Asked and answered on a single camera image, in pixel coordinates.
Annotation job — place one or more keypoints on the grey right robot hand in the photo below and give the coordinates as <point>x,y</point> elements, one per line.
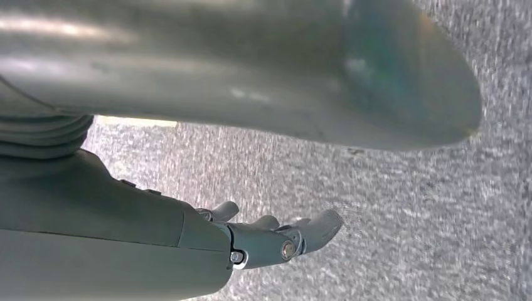
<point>104,249</point>

